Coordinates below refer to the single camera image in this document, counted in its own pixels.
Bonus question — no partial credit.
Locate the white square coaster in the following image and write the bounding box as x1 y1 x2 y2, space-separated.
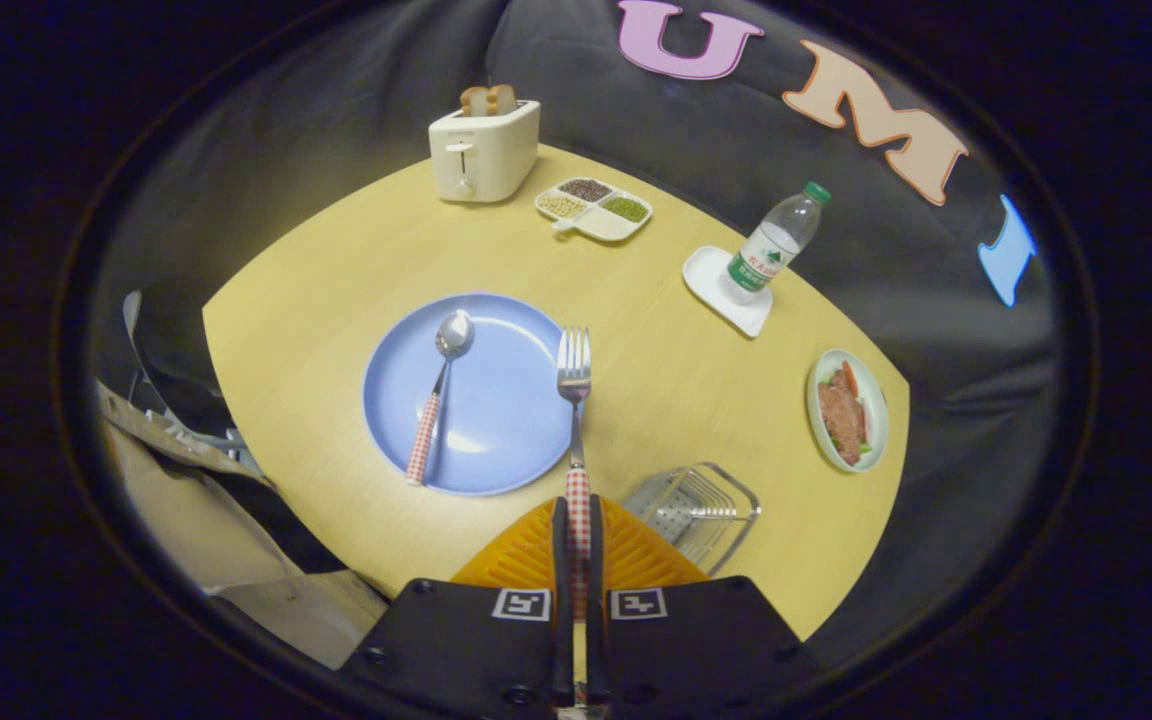
683 246 774 339

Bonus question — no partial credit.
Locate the pale crumpled bag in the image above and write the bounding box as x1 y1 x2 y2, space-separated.
96 380 389 671

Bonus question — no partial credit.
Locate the clear square glass dish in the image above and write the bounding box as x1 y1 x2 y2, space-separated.
622 462 763 577

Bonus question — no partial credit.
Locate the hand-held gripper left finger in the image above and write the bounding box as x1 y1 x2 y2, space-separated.
336 497 577 720

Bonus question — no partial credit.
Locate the fork with red checked handle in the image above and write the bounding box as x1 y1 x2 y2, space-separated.
556 326 594 621

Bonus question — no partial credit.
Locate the blue plate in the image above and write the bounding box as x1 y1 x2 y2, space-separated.
363 292 583 497

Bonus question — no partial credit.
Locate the white toaster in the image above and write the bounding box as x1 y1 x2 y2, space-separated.
428 100 542 204

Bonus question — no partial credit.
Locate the spoon with red checked handle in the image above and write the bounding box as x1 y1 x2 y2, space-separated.
405 310 476 488

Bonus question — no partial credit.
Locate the green plate of meat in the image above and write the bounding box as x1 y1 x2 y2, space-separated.
806 348 891 473

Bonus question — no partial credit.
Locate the white divided snack dish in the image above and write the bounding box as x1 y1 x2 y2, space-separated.
534 177 654 243

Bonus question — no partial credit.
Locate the clear plastic water bottle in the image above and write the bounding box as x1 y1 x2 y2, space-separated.
718 181 833 306

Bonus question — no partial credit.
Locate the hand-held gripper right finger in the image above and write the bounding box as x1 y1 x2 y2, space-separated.
586 495 822 720

